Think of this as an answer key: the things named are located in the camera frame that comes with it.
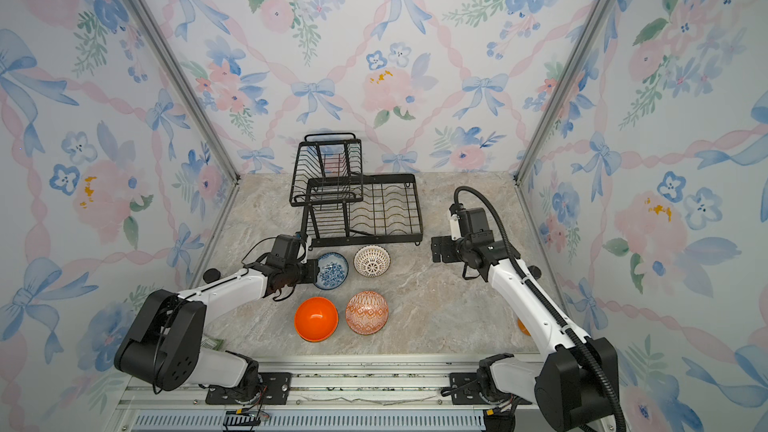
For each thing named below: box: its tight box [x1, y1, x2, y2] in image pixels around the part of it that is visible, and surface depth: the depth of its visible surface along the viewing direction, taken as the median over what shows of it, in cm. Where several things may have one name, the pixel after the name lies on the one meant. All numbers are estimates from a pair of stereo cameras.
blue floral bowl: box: [314, 252, 349, 290], surface depth 94 cm
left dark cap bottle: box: [202, 268, 221, 284], surface depth 85 cm
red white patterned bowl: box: [345, 291, 389, 335], surface depth 85 cm
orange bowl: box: [294, 296, 339, 342], surface depth 81 cm
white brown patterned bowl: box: [353, 244, 391, 278], surface depth 97 cm
